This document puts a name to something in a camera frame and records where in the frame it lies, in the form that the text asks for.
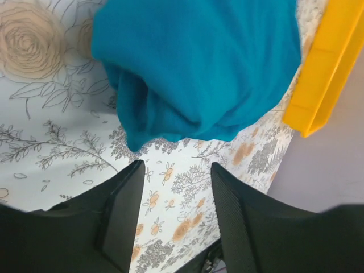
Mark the floral table mat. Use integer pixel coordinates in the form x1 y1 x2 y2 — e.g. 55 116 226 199
1 1 293 272

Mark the yellow plastic tray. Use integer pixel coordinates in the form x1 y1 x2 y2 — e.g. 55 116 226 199
283 0 363 138

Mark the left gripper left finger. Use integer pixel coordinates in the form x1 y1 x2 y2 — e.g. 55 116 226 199
1 160 145 272

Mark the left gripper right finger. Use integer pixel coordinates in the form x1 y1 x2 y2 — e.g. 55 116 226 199
211 163 363 272

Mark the blue t shirt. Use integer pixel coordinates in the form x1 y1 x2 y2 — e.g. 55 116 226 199
92 1 301 152

